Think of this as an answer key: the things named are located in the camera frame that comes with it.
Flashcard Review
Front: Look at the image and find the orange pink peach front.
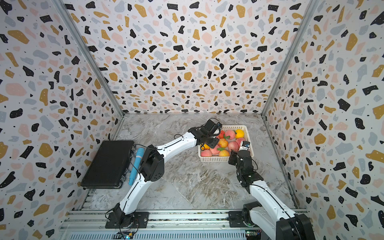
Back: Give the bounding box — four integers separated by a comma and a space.
219, 150, 230, 157

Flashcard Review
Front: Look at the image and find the orange red lone peach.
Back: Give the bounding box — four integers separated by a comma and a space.
218, 130, 225, 139

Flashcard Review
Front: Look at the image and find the white perforated plastic basket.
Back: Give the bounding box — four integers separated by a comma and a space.
198, 125, 254, 163

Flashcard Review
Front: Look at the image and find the yellow pink peach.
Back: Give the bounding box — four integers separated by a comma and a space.
218, 139, 229, 149

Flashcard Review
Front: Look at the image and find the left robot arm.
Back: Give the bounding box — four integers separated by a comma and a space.
106, 118, 223, 229

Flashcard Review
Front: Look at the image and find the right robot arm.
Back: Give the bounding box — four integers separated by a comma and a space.
228, 150, 315, 240

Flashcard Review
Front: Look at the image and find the blue cylindrical tube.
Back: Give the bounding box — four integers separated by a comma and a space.
129, 148, 145, 186

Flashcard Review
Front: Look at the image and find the black case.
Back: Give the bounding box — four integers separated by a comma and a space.
81, 140, 135, 189

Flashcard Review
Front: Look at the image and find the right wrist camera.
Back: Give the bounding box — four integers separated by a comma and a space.
239, 141, 251, 151

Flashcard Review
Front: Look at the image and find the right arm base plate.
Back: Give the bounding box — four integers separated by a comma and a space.
228, 211, 258, 228

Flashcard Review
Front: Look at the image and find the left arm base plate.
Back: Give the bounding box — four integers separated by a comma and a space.
105, 212, 150, 229

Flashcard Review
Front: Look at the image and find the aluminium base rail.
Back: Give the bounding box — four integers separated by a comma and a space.
59, 210, 269, 240

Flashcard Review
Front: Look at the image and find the right aluminium corner post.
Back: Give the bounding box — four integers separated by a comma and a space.
261, 0, 319, 117

